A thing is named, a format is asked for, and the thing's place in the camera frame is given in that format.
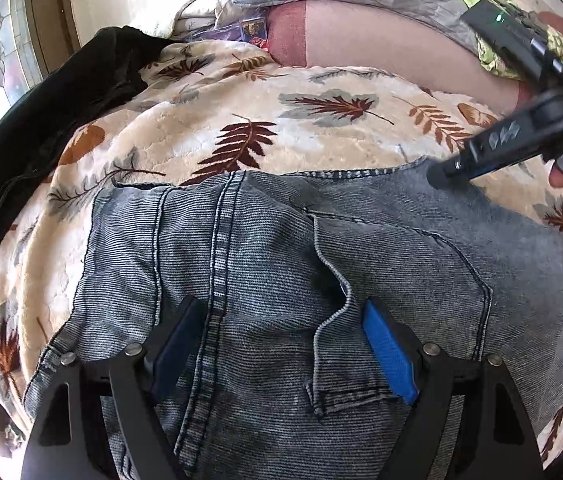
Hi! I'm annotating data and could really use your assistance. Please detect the colourful printed packet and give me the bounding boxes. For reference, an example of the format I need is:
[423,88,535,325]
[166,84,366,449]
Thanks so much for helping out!
[186,15,272,50]

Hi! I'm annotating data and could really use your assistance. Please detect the grey-blue denim pants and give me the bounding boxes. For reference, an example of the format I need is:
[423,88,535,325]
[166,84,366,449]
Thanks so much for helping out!
[22,157,563,480]

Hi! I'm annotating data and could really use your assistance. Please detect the cream pillow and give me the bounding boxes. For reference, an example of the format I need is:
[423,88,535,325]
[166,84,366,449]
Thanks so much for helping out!
[172,0,242,43]

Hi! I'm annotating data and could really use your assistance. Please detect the cream leaf-print blanket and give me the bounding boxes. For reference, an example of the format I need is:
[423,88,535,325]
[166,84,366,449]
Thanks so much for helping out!
[0,40,563,466]

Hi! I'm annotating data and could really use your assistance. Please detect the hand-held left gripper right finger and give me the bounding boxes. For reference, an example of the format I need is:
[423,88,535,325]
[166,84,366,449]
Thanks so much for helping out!
[361,297,546,480]

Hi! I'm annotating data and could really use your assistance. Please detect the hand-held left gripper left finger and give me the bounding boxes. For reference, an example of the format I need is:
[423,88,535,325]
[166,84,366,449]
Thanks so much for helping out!
[20,295,212,480]

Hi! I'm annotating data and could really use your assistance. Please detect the black garment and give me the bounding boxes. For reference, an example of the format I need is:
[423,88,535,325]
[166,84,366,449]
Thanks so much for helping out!
[0,25,167,321]

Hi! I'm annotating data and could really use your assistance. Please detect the pink bolster pillow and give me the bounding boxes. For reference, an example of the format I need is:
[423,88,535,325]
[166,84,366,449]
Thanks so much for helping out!
[266,0,537,111]

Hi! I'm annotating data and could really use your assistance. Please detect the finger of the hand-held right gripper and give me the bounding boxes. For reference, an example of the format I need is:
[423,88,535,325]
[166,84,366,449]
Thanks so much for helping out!
[426,151,538,192]

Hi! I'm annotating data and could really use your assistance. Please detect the green patterned cloth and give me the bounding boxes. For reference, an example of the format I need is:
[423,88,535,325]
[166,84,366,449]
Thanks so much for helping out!
[431,0,563,81]

